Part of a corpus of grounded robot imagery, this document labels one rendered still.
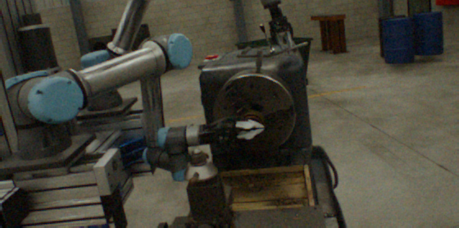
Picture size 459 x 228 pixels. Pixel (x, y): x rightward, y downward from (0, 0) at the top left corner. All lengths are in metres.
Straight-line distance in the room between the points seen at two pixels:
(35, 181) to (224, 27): 10.48
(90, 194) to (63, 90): 0.32
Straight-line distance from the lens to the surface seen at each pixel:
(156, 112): 1.32
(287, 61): 1.49
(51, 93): 0.96
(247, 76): 1.32
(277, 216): 0.93
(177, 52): 1.16
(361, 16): 12.70
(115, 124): 1.55
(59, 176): 1.12
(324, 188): 1.92
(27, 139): 1.12
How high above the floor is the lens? 1.47
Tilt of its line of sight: 13 degrees down
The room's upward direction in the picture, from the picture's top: 8 degrees counter-clockwise
